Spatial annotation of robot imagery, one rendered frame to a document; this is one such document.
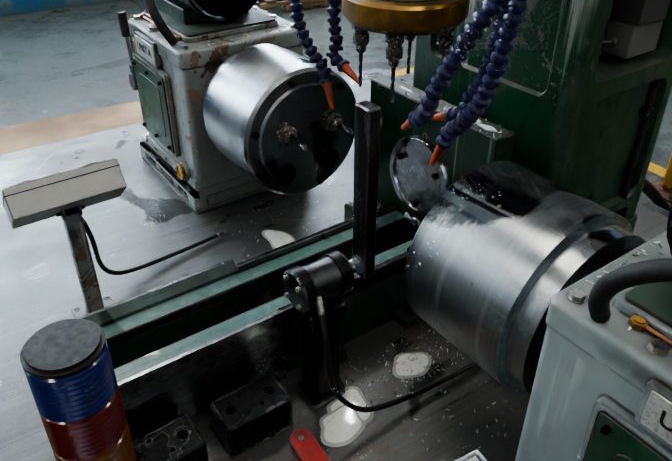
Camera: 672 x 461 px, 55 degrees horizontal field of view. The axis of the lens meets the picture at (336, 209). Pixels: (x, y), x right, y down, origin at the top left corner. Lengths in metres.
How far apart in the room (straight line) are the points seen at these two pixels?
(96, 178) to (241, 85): 0.31
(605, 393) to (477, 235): 0.22
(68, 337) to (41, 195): 0.54
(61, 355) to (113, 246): 0.87
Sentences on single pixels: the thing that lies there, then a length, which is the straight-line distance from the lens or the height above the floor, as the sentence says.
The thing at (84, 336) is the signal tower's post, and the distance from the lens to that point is 0.53.
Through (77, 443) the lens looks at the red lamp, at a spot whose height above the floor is 1.14.
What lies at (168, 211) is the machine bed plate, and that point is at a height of 0.80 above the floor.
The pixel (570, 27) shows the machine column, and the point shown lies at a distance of 1.01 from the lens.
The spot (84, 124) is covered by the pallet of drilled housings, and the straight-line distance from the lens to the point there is 3.62.
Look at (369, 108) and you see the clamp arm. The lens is 0.78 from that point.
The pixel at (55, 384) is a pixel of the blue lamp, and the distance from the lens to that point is 0.52.
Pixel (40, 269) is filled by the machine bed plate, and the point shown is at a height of 0.80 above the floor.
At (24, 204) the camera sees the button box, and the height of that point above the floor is 1.06.
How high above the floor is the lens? 1.56
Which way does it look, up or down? 32 degrees down
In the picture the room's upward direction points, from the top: straight up
